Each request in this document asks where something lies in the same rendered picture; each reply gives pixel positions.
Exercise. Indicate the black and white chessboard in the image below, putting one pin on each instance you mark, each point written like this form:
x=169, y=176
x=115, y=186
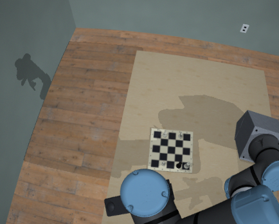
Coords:
x=171, y=150

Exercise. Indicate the black chess piece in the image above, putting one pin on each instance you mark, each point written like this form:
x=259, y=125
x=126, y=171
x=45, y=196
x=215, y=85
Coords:
x=179, y=165

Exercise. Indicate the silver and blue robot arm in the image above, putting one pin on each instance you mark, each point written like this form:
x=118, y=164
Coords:
x=145, y=194

